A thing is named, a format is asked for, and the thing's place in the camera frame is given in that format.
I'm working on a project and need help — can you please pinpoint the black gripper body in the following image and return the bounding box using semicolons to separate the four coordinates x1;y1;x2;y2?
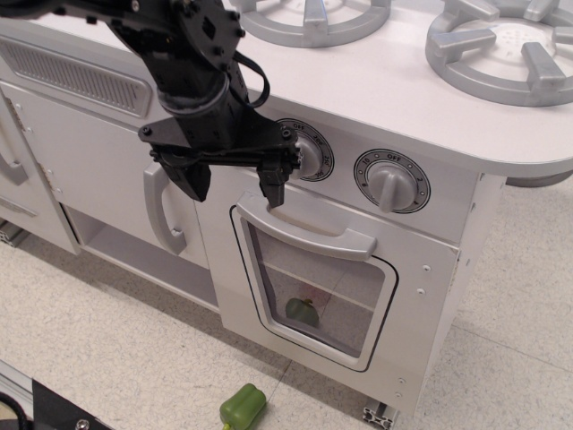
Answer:
138;96;301;175

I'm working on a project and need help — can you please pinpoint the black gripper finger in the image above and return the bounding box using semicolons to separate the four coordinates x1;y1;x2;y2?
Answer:
257;159;287;208
158;154;211;202

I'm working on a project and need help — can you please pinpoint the white toy oven door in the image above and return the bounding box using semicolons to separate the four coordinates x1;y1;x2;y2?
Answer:
192;161;462;411

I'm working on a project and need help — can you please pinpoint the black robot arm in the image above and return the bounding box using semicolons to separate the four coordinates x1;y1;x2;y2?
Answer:
1;1;301;208

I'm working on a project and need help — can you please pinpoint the grey middle control knob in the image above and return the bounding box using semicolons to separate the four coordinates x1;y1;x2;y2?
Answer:
279;118;335;182

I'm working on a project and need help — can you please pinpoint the grey control knob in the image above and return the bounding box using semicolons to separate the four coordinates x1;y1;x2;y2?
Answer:
354;149;431;214
279;118;335;182

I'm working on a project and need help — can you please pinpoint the silver vent grille panel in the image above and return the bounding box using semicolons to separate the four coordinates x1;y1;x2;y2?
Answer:
1;37;152;117

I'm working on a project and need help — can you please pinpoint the grey right control knob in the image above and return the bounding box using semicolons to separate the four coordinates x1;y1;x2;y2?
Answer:
354;149;431;214

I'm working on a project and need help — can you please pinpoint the red toy on lower shelf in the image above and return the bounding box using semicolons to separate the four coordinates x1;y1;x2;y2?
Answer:
307;287;332;308

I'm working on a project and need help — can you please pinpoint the silver middle stove burner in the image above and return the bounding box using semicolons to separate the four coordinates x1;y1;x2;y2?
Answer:
230;1;391;48

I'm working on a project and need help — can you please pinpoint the silver stove burner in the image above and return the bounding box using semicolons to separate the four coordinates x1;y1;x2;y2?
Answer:
230;1;391;48
425;1;572;107

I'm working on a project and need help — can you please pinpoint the white toy kitchen unit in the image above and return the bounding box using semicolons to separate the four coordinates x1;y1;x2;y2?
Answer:
1;1;572;429

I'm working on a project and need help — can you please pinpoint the white far left door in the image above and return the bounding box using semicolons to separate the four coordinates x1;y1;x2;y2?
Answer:
1;96;80;254

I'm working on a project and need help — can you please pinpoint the silver right stove burner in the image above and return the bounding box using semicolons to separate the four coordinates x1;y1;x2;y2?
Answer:
425;1;572;107

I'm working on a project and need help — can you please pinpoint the green toy bell pepper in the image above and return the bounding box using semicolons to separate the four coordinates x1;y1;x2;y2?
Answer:
219;383;267;430

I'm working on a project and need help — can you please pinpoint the white cabinet door grey handle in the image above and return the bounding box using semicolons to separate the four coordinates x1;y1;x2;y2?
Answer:
2;82;215;271

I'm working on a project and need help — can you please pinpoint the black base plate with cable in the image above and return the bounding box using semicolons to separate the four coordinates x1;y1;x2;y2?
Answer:
1;381;111;430

